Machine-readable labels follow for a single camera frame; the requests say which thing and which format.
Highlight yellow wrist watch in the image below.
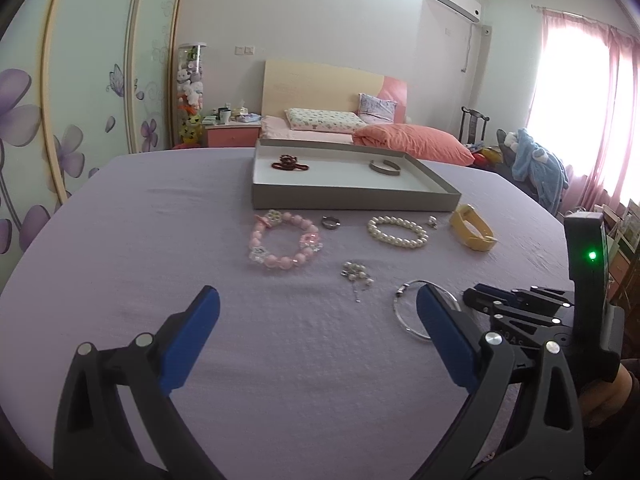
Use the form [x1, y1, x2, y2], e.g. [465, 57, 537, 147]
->
[449, 204, 497, 252]

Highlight thin silver bangle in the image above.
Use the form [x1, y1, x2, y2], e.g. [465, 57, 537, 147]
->
[392, 278, 462, 342]

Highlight white pearl bracelet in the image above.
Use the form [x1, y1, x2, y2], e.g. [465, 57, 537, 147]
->
[366, 214, 431, 250]

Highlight pearl cluster charm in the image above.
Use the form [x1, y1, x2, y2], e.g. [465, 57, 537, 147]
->
[341, 261, 374, 304]

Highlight dark metal cuff bangle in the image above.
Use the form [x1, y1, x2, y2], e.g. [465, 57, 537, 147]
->
[369, 159, 401, 177]

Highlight pink bead bracelet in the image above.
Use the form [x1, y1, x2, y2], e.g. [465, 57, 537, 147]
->
[246, 209, 324, 272]

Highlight dark red bead necklace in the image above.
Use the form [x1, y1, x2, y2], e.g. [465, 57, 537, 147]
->
[271, 154, 309, 172]

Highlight person's right hand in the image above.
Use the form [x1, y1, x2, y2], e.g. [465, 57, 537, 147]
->
[578, 359, 639, 445]

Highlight blue plush robe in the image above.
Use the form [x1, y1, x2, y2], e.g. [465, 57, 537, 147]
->
[503, 128, 568, 216]

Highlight salmon folded duvet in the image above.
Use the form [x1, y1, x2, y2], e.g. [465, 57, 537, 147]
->
[352, 124, 474, 167]

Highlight dark wooden chair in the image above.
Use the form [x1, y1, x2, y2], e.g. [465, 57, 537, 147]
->
[458, 106, 490, 144]

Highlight lilac bedspread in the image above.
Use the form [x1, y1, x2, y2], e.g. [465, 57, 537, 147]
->
[1, 148, 570, 479]

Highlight pink curtain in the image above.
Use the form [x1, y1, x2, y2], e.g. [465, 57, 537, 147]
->
[526, 9, 639, 209]

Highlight purple patterned pillow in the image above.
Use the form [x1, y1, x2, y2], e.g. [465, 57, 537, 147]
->
[357, 93, 397, 124]

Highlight grey shallow tray box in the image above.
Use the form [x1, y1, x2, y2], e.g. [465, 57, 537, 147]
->
[252, 139, 461, 212]

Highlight pink bed sheet mattress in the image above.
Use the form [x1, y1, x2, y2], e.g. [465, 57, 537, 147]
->
[260, 116, 352, 145]

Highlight floral white pillow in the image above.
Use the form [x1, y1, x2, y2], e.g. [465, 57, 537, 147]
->
[284, 108, 367, 134]

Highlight pink bedside table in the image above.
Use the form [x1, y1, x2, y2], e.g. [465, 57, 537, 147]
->
[203, 122, 262, 148]

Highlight beige pink headboard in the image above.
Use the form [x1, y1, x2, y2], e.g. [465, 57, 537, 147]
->
[262, 60, 408, 122]

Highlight sliding wardrobe floral doors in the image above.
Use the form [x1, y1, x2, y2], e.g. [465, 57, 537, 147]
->
[1, 0, 179, 278]

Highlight clear tube of plush toys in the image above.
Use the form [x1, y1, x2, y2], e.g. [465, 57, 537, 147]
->
[176, 42, 206, 148]

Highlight white wall socket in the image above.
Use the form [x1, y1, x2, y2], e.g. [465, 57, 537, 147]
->
[234, 46, 255, 55]

